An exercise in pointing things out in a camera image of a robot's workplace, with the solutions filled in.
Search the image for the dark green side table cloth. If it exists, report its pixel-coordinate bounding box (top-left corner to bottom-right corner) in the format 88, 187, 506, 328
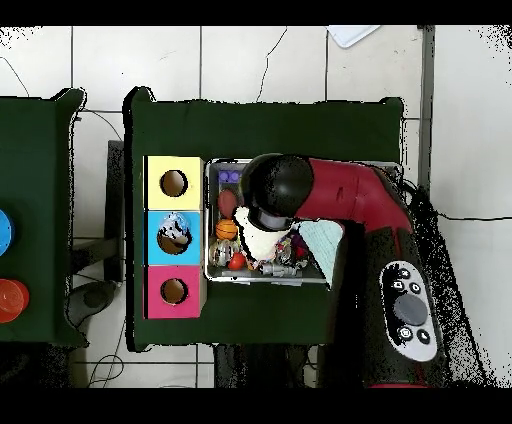
0, 88, 88, 347

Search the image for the blue round lid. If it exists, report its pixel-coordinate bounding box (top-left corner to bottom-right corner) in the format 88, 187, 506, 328
0, 209, 16, 257

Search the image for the white tray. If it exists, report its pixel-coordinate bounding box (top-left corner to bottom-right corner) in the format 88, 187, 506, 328
326, 25, 381, 49

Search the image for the black metal stand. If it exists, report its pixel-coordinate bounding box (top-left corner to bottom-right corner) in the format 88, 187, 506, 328
69, 139, 125, 281

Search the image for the crushed silver can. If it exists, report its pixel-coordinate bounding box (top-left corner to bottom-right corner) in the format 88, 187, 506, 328
208, 238, 240, 267

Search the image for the small orange basketball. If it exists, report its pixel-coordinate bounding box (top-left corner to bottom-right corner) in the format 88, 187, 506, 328
214, 218, 240, 241

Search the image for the crushed clear plastic bottle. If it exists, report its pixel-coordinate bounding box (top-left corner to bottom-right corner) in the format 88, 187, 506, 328
158, 211, 193, 246

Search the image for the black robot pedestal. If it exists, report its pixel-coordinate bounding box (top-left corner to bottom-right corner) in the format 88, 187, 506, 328
213, 344, 317, 388

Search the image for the thin black floor cable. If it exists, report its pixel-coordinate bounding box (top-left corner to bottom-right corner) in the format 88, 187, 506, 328
437, 211, 512, 222

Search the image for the mint green waffle cloth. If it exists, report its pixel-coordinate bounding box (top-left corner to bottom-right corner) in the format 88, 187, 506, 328
297, 218, 345, 287

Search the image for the brown toy football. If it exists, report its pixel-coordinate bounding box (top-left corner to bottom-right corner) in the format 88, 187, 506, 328
217, 188, 240, 218

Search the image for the wooden box with three holes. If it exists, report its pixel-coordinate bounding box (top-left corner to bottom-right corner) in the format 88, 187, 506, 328
142, 155, 208, 320

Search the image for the cream waffle cloth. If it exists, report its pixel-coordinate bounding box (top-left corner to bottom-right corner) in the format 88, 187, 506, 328
233, 205, 297, 261

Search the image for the silver wire mesh bin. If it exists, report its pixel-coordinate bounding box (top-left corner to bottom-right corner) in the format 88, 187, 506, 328
204, 157, 403, 286

